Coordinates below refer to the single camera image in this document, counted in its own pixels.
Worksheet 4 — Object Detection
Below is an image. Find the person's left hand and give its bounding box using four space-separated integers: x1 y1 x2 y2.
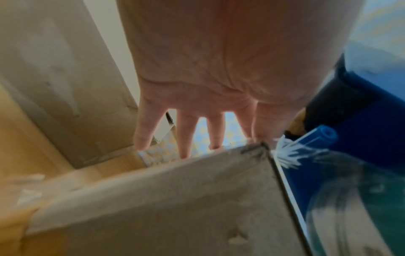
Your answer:
115 0 366 159

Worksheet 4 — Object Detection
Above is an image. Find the blue tape dispenser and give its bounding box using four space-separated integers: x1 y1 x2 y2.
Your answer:
281 53 405 226

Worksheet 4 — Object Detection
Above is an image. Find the cardboard box with white label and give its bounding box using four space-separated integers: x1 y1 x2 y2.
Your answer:
19 141 314 256

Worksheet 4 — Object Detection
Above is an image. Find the clear tape roll green core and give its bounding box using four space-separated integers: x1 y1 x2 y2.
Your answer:
272 135 405 256

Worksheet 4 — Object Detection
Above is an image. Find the yellow white checked cloth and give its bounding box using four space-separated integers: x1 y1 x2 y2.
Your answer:
139 0 405 167

